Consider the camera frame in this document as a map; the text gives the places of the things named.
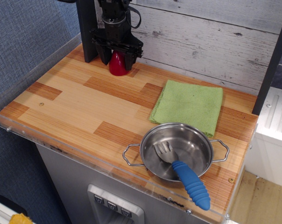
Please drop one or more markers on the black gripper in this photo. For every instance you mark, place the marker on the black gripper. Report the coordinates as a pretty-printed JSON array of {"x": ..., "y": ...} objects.
[{"x": 119, "y": 39}]

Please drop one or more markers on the dark grey right post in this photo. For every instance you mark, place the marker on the dark grey right post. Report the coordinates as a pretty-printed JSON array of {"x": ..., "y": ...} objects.
[{"x": 269, "y": 76}]

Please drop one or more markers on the green folded cloth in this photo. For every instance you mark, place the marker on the green folded cloth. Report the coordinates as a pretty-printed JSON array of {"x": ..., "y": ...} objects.
[{"x": 195, "y": 105}]

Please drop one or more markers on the red toy strawberry food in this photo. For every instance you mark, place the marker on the red toy strawberry food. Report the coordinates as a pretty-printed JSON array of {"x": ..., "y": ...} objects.
[{"x": 117, "y": 65}]

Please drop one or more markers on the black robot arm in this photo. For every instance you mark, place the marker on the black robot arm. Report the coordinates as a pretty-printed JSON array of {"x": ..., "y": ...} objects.
[{"x": 117, "y": 12}]

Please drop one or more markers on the white toy sink counter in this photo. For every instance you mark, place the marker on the white toy sink counter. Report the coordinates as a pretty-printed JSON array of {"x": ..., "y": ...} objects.
[{"x": 264, "y": 156}]

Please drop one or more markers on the yellow object bottom left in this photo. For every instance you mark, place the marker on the yellow object bottom left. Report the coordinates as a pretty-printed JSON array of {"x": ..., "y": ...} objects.
[{"x": 20, "y": 219}]

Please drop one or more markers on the dark grey post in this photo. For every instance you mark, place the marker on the dark grey post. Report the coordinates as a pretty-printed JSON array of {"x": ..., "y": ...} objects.
[
  {"x": 269, "y": 76},
  {"x": 87, "y": 21}
]

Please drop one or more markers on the grey toy cabinet front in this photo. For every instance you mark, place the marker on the grey toy cabinet front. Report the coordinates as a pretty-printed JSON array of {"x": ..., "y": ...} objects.
[{"x": 71, "y": 177}]

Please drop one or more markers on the silver dispenser button panel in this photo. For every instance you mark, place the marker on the silver dispenser button panel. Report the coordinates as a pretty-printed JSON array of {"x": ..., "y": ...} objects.
[{"x": 111, "y": 209}]

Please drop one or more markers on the stainless steel pot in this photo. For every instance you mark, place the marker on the stainless steel pot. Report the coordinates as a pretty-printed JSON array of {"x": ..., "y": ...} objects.
[{"x": 190, "y": 144}]

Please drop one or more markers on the clear acrylic table guard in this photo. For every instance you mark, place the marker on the clear acrylic table guard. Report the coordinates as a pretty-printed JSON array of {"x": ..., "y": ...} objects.
[{"x": 90, "y": 122}]

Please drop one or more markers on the blue handled metal fork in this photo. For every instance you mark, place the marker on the blue handled metal fork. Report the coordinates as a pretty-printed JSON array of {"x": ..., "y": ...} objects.
[{"x": 192, "y": 184}]

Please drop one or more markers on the dark grey left post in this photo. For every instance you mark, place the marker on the dark grey left post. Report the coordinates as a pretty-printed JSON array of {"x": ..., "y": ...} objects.
[{"x": 87, "y": 21}]

